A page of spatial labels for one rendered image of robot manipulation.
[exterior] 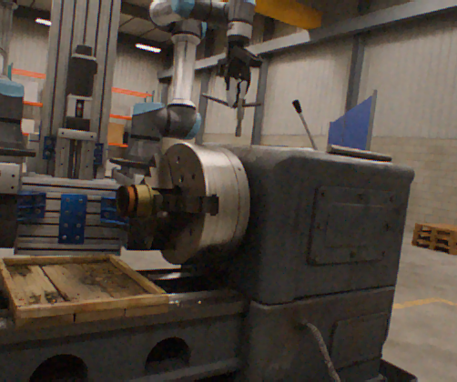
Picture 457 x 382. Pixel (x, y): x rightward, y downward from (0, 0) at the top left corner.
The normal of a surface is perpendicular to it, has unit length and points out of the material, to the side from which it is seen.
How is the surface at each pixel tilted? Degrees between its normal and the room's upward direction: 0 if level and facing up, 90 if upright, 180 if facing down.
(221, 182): 63
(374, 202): 90
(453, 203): 90
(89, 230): 90
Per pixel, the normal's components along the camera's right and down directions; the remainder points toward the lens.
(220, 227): 0.54, 0.31
